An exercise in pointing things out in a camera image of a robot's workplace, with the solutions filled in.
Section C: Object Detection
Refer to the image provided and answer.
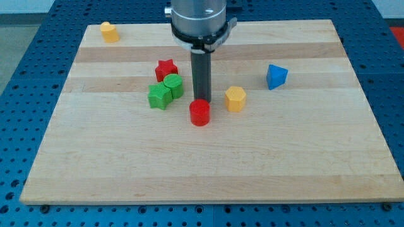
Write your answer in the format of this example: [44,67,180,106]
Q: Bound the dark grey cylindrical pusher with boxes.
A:
[191,52,211,103]

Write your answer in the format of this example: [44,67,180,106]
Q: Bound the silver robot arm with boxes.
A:
[164,0,237,102]

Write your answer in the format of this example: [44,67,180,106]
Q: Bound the yellow hexagon block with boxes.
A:
[225,86,247,112]

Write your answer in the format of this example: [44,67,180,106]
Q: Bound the green cylinder block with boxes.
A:
[163,74,184,99]

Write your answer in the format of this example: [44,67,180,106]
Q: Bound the red star block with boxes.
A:
[155,59,179,82]

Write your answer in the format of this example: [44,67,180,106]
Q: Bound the red cylinder block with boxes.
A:
[189,99,210,126]

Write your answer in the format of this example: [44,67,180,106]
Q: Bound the green star block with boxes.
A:
[148,82,173,110]

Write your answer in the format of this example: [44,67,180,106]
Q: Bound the blue triangle block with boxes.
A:
[266,64,288,90]

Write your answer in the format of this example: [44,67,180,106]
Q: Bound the yellow heart block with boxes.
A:
[100,21,120,43]

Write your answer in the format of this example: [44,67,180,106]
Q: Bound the wooden board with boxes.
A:
[20,20,403,205]

